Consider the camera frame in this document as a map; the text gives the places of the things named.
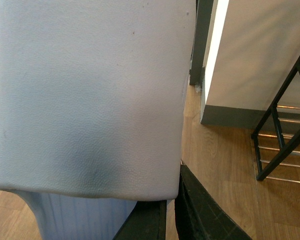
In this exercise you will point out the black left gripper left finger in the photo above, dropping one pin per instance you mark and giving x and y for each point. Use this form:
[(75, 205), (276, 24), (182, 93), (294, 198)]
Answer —
[(147, 221)]

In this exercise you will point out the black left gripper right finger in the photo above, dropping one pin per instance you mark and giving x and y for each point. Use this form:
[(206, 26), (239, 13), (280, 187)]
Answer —
[(197, 214)]

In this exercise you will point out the light blue slide slipper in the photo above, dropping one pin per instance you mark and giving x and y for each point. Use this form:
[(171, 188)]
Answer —
[(92, 96)]

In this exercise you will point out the black metal shoe rack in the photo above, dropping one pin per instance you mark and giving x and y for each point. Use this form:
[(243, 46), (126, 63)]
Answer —
[(276, 138)]

